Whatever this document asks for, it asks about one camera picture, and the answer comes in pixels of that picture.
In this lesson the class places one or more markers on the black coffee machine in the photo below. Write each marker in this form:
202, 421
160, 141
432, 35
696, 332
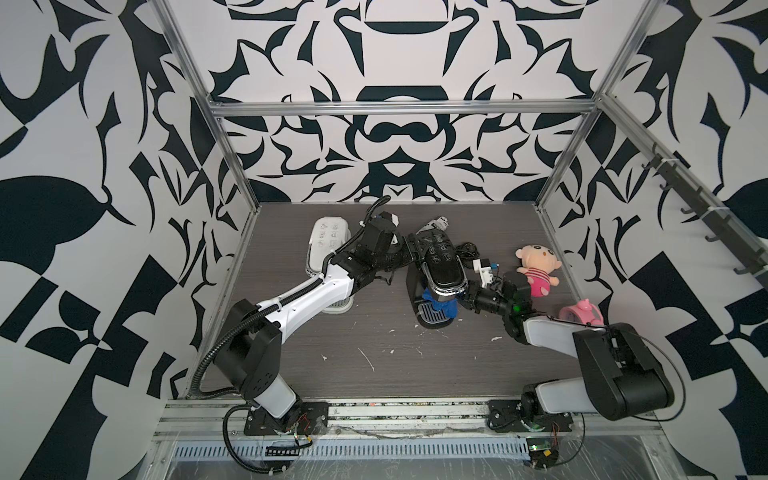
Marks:
439, 269

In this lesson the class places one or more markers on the blue cleaning cloth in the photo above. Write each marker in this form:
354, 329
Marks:
447, 306

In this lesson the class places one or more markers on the wall hook rail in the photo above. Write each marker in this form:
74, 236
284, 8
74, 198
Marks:
723, 223

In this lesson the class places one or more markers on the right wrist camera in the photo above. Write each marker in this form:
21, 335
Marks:
486, 270

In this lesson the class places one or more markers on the pink alarm clock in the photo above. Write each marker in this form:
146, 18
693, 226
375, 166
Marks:
583, 312

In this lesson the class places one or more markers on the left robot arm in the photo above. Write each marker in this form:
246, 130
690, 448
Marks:
245, 358

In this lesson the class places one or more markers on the newspaper print glasses case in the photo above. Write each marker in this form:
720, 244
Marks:
440, 223

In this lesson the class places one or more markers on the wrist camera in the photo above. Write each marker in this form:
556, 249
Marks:
389, 220
486, 270

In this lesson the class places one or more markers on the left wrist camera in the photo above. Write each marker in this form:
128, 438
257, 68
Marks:
389, 220

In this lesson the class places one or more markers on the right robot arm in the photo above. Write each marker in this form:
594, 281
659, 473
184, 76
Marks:
619, 375

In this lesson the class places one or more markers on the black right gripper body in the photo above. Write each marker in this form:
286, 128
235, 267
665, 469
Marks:
487, 301

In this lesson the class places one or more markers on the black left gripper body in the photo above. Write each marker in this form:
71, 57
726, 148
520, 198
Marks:
398, 256

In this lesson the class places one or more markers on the pink plush pig toy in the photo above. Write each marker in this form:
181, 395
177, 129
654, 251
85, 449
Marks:
538, 262

